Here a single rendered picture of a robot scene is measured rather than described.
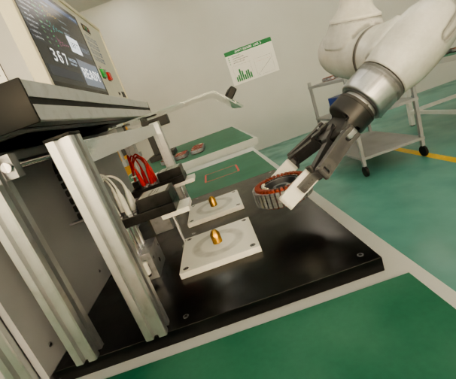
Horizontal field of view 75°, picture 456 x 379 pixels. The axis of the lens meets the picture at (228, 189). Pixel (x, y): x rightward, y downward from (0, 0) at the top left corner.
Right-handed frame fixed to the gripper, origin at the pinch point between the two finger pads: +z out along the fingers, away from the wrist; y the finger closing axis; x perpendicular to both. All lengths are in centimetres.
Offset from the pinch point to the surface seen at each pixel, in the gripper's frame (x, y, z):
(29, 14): 48.3, -4.5, 5.0
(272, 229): -3.9, -0.5, 7.6
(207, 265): 3.5, -7.5, 18.6
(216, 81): 42, 532, -59
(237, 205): -0.4, 17.2, 11.2
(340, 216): -12.6, -0.7, -3.1
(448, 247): -115, 76, -31
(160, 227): 10.4, 20.5, 29.3
